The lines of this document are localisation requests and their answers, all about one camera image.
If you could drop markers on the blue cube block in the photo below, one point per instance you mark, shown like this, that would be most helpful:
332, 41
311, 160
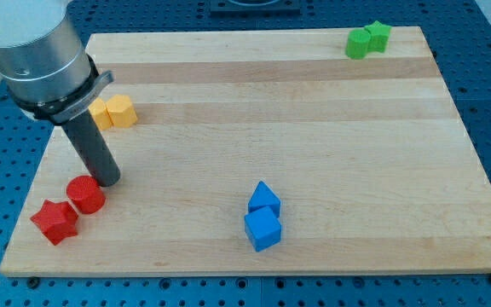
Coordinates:
262, 228

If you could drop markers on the green star block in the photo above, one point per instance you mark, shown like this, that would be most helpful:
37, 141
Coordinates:
380, 34

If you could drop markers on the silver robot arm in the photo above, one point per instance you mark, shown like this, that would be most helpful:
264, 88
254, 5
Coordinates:
43, 61

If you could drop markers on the yellow block behind rod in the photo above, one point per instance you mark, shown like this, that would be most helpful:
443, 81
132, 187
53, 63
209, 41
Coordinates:
99, 113

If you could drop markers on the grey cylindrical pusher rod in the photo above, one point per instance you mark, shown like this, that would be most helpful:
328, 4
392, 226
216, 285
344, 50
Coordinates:
92, 149

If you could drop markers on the yellow hexagon block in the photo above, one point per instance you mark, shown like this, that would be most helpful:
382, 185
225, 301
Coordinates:
121, 111

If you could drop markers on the red star block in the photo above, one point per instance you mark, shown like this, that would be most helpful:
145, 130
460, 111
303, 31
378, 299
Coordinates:
56, 221

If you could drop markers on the wooden board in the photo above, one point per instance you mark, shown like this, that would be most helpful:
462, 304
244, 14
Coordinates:
371, 161

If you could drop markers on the green cylinder block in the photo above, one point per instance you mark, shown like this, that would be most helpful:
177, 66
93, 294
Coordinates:
357, 44

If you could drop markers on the red cylinder block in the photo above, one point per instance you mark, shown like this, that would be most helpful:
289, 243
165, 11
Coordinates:
86, 194

